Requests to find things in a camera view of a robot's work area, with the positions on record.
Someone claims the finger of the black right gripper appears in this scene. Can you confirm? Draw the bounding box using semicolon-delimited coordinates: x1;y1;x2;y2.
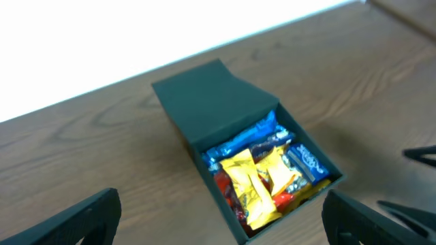
403;146;436;167
377;201;435;238

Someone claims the red Hacks candy bag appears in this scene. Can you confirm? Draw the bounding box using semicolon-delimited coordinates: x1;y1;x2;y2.
214;170;296;238

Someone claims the small yellow candy wrapper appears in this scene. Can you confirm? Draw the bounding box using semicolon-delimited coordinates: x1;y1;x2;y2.
255;146;302;197

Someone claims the dark blue snack bar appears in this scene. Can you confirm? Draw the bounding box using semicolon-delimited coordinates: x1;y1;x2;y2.
249;129;296;163

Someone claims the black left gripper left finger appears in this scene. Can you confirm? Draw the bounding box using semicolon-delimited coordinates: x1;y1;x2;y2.
1;188;121;245

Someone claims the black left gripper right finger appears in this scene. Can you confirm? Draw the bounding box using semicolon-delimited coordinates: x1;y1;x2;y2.
322;190;433;245

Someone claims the blue Eclipse gum pack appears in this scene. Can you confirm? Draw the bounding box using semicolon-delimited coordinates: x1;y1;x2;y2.
286;143;330;184

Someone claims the yellow seed snack bag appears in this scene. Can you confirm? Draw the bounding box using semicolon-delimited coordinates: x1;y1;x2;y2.
282;179;332;215

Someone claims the dark green box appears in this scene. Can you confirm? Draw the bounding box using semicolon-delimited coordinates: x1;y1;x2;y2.
153;60;344;244

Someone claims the large yellow candy wrapper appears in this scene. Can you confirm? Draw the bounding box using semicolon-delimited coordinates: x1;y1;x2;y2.
220;149;282;230

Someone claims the blue wafer bar packet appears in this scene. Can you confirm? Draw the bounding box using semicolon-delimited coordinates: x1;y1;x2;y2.
202;110;287;175

